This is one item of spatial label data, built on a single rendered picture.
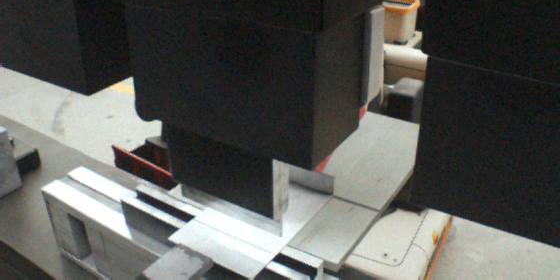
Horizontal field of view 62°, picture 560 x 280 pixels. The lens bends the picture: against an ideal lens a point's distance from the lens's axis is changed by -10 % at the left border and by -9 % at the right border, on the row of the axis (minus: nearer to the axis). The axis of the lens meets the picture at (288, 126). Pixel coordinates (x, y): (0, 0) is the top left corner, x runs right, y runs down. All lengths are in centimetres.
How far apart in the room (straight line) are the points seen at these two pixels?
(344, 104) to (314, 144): 4
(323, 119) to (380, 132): 31
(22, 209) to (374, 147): 48
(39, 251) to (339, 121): 45
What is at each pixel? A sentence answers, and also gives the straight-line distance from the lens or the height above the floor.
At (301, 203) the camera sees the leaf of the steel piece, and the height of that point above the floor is 100.
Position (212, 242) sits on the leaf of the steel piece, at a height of 100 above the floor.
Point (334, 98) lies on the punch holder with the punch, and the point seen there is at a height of 115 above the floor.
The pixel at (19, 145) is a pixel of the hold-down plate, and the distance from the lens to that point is 86.
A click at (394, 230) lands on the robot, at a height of 28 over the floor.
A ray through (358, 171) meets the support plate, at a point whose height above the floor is 100.
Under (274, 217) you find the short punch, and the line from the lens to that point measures 37.
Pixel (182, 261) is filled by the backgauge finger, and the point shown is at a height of 101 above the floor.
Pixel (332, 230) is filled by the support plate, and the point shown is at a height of 100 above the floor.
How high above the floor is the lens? 127
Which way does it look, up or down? 27 degrees down
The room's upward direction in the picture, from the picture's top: straight up
